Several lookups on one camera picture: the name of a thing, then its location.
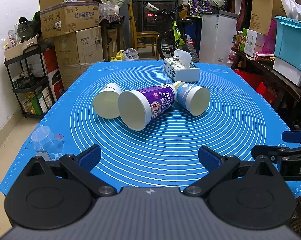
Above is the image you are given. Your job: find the tall cardboard box right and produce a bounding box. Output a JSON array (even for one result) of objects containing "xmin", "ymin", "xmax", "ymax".
[{"xmin": 249, "ymin": 0, "xmax": 286, "ymax": 35}]

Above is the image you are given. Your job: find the white tissue box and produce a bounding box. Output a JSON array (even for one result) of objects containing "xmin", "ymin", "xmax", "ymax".
[{"xmin": 163, "ymin": 49, "xmax": 200, "ymax": 82}]

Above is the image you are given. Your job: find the purple paper cup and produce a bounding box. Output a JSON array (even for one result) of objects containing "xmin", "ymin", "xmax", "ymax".
[{"xmin": 118, "ymin": 84, "xmax": 177, "ymax": 131}]

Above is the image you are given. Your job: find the open top cardboard box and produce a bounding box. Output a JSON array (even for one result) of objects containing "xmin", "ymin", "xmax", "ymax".
[{"xmin": 39, "ymin": 0, "xmax": 100, "ymax": 39}]

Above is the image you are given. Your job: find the black metal shelf rack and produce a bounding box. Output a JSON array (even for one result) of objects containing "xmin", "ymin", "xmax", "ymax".
[{"xmin": 4, "ymin": 43, "xmax": 55, "ymax": 119}]

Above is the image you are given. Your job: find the green white product box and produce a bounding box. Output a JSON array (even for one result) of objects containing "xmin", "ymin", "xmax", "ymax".
[{"xmin": 240, "ymin": 28, "xmax": 258, "ymax": 57}]

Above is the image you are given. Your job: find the teal plastic storage bin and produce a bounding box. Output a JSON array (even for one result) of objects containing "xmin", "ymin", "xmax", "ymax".
[{"xmin": 275, "ymin": 16, "xmax": 301, "ymax": 68}]

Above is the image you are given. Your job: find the white floral paper cup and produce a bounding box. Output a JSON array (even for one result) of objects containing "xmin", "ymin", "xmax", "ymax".
[{"xmin": 93, "ymin": 83, "xmax": 122, "ymax": 119}]

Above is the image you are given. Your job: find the dark wooden side table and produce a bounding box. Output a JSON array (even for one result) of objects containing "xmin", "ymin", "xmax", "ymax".
[{"xmin": 231, "ymin": 47, "xmax": 301, "ymax": 124}]

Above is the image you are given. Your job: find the light blue paper cup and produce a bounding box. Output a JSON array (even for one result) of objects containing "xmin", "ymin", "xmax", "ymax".
[{"xmin": 173, "ymin": 81, "xmax": 211, "ymax": 116}]

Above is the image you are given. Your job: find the blue silicone baking mat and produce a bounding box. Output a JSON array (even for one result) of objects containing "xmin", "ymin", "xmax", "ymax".
[{"xmin": 0, "ymin": 60, "xmax": 301, "ymax": 201}]

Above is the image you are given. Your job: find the middle cardboard box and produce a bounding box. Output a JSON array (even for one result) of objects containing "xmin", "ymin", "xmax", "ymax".
[{"xmin": 53, "ymin": 27, "xmax": 104, "ymax": 67}]

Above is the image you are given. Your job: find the wooden chair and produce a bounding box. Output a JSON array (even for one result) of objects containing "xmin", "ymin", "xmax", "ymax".
[{"xmin": 128, "ymin": 2, "xmax": 160, "ymax": 60}]

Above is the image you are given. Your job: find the yellow toy vehicle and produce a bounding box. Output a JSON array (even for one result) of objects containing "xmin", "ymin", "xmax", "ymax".
[{"xmin": 110, "ymin": 50, "xmax": 125, "ymax": 61}]

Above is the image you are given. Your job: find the green black bicycle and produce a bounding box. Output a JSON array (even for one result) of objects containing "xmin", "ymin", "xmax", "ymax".
[{"xmin": 144, "ymin": 2, "xmax": 199, "ymax": 62}]

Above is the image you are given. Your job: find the white chest freezer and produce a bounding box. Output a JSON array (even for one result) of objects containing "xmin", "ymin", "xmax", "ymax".
[{"xmin": 199, "ymin": 10, "xmax": 239, "ymax": 66}]

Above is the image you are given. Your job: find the clear plastic cup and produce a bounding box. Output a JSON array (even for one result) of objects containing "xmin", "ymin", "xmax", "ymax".
[{"xmin": 31, "ymin": 126, "xmax": 64, "ymax": 161}]

